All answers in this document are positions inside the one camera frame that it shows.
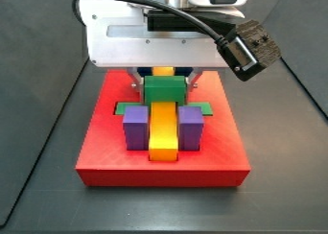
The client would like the black camera cable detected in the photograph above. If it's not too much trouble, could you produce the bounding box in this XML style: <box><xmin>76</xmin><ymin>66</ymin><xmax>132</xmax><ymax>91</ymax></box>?
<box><xmin>71</xmin><ymin>0</ymin><xmax>242</xmax><ymax>44</ymax></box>

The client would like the right purple post block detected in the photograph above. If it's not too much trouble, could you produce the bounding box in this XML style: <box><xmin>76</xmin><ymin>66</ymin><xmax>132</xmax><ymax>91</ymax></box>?
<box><xmin>179</xmin><ymin>106</ymin><xmax>204</xmax><ymax>151</ymax></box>

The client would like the left blue post block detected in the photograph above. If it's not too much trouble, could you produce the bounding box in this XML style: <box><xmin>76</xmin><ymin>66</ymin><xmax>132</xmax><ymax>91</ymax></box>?
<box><xmin>138</xmin><ymin>67</ymin><xmax>152</xmax><ymax>77</ymax></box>

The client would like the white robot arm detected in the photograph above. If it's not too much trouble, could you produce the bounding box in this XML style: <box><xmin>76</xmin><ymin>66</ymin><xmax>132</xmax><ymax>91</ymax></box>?
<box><xmin>79</xmin><ymin>0</ymin><xmax>247</xmax><ymax>89</ymax></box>

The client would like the red base board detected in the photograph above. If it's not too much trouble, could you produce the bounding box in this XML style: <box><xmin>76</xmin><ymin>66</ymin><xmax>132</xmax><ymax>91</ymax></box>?
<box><xmin>76</xmin><ymin>70</ymin><xmax>251</xmax><ymax>187</ymax></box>

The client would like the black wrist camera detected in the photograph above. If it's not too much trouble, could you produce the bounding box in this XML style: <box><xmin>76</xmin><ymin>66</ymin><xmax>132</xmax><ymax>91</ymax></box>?
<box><xmin>215</xmin><ymin>20</ymin><xmax>280</xmax><ymax>82</ymax></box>

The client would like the right blue post block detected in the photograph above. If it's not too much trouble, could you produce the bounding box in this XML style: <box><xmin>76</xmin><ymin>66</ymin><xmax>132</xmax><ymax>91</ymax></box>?
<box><xmin>175</xmin><ymin>67</ymin><xmax>192</xmax><ymax>77</ymax></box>

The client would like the purple post block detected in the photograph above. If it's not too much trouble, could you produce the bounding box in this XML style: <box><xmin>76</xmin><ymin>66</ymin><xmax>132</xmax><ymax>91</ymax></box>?
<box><xmin>179</xmin><ymin>106</ymin><xmax>204</xmax><ymax>151</ymax></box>
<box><xmin>123</xmin><ymin>105</ymin><xmax>148</xmax><ymax>151</ymax></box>

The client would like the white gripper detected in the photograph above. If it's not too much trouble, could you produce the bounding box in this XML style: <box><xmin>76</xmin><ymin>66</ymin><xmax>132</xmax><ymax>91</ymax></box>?
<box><xmin>79</xmin><ymin>0</ymin><xmax>227</xmax><ymax>92</ymax></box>

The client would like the long yellow bar block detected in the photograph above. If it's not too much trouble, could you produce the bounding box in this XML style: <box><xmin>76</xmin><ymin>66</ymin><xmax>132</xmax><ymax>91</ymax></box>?
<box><xmin>148</xmin><ymin>66</ymin><xmax>180</xmax><ymax>162</ymax></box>

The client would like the blue post block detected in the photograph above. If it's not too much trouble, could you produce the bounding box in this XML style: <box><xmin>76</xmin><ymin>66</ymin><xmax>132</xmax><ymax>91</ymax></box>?
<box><xmin>138</xmin><ymin>67</ymin><xmax>152</xmax><ymax>77</ymax></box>
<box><xmin>175</xmin><ymin>67</ymin><xmax>192</xmax><ymax>77</ymax></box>

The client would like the left purple post block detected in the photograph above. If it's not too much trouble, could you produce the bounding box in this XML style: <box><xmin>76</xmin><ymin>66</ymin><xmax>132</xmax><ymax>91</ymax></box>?
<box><xmin>123</xmin><ymin>105</ymin><xmax>148</xmax><ymax>151</ymax></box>

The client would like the green bridge-shaped block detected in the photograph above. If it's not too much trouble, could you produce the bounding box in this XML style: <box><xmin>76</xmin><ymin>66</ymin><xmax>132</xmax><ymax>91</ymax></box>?
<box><xmin>115</xmin><ymin>76</ymin><xmax>214</xmax><ymax>116</ymax></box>

